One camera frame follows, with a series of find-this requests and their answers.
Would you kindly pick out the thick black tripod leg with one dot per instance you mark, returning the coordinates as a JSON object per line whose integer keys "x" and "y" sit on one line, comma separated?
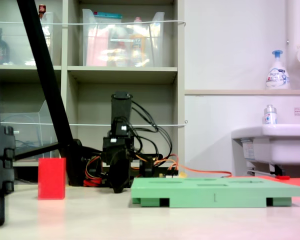
{"x": 40, "y": 50}

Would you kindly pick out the white foam soap dispenser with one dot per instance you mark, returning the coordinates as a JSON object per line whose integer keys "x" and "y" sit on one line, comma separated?
{"x": 277, "y": 77}

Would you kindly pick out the green circuit board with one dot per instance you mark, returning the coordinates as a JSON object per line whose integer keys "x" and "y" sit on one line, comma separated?
{"x": 168, "y": 175}

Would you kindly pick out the small red clip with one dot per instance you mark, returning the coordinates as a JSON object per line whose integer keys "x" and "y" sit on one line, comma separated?
{"x": 283, "y": 177}

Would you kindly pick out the clear bin with bottles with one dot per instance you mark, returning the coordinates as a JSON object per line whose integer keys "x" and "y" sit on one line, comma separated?
{"x": 15, "y": 37}

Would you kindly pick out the thin black tripod brace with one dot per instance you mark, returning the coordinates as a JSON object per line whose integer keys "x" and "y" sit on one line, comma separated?
{"x": 35, "y": 151}

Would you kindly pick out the white wall pipe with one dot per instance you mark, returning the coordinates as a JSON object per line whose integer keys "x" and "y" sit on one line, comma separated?
{"x": 293, "y": 25}

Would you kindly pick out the red square block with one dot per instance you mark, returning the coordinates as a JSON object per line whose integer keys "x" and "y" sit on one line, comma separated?
{"x": 51, "y": 178}

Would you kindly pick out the beige shelf unit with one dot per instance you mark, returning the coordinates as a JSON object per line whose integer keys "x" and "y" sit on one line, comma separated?
{"x": 152, "y": 72}

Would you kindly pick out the green shape sorting board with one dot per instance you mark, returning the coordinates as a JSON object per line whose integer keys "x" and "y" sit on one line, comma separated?
{"x": 202, "y": 197}

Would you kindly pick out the orange label bottle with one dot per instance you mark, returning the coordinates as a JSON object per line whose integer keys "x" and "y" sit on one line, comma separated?
{"x": 138, "y": 45}

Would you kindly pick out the black notched tripod leg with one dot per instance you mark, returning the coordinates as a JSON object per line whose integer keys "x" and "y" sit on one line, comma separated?
{"x": 0, "y": 162}

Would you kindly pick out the dark liquor bottle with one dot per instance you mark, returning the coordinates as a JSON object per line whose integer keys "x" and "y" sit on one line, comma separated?
{"x": 2, "y": 50}

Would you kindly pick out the clear bin with supplies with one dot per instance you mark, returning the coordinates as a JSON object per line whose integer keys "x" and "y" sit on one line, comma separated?
{"x": 100, "y": 37}

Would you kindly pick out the red base clamp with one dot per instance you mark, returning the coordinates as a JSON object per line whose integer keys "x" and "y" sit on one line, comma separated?
{"x": 92, "y": 183}

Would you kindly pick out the white sink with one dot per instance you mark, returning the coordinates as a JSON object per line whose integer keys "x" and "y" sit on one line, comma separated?
{"x": 285, "y": 145}

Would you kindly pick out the small clear sanitizer bottle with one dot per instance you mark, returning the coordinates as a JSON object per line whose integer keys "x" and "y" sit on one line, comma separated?
{"x": 270, "y": 116}

